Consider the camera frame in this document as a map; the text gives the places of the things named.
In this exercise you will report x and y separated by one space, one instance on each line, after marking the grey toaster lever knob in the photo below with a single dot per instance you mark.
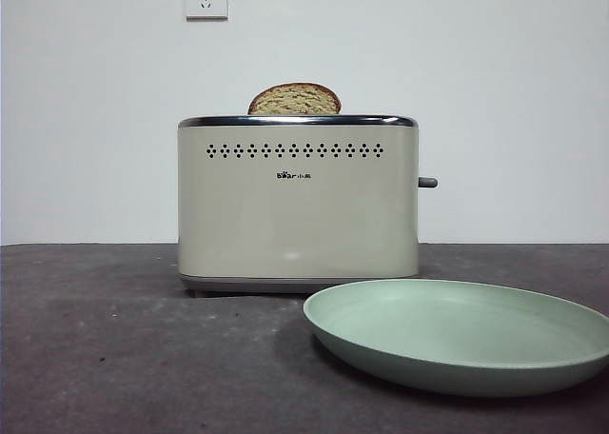
428 182

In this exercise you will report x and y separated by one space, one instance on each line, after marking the toasted bread slice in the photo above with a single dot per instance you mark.
295 101

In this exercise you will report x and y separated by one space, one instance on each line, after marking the pale green round plate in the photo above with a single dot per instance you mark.
452 339

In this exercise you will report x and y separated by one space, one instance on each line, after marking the cream two-slot toaster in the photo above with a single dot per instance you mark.
295 215

